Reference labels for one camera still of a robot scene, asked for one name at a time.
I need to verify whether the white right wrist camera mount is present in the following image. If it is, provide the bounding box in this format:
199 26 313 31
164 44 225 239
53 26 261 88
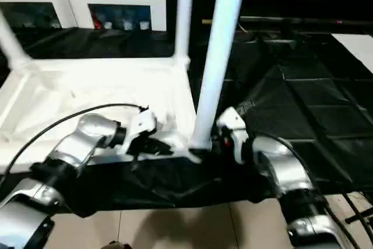
217 106 251 164

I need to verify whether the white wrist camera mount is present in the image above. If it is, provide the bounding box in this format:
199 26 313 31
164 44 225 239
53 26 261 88
121 110 159 155
217 106 251 164

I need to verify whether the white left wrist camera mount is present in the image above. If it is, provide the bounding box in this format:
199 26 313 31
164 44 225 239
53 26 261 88
121 110 159 155

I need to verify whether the black plastic sheet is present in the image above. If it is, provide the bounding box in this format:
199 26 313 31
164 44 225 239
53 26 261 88
0 26 373 218

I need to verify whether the white plastic table top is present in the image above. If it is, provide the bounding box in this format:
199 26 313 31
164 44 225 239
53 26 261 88
0 55 211 174

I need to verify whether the long black pole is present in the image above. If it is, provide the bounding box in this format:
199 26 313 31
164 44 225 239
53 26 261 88
202 16 373 27

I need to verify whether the black stand leg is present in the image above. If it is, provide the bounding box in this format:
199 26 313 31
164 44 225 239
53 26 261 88
344 209 373 224

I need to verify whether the white flat board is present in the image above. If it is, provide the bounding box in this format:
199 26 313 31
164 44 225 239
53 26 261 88
330 33 373 74

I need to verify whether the white plastic table leg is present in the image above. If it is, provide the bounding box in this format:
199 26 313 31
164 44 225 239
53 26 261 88
0 9 33 71
191 0 250 150
174 0 195 63

